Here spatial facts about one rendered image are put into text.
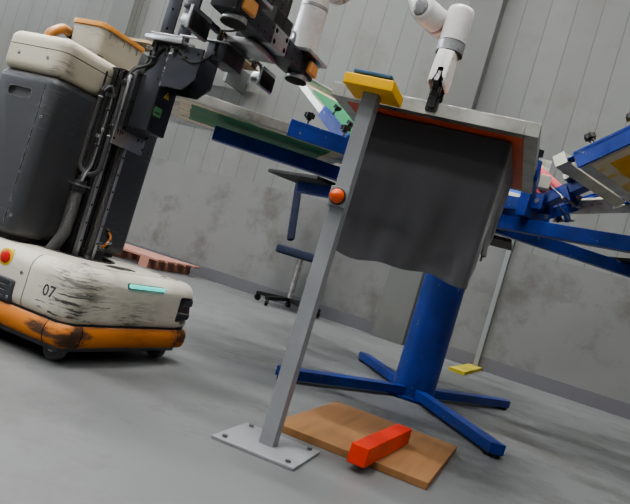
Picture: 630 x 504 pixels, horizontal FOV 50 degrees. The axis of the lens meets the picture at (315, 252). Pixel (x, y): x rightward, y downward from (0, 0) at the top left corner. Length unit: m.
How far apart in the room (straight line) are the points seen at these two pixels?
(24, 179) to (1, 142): 0.16
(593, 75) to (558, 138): 0.62
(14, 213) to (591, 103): 5.19
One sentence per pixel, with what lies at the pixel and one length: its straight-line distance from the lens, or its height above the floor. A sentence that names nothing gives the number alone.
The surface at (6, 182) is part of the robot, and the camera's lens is 2.23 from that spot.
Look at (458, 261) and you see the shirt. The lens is 1.90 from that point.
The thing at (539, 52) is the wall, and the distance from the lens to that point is 6.63.
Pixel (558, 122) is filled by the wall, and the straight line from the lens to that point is 6.39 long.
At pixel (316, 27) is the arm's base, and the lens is 2.35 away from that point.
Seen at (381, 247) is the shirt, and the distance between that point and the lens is 1.93.
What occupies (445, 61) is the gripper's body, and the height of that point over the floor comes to 1.09.
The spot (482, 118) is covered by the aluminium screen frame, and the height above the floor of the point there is 0.97.
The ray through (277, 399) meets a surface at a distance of 1.71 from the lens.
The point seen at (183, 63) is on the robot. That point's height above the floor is 0.96.
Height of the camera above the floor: 0.47
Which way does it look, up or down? 1 degrees up
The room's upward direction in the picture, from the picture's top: 17 degrees clockwise
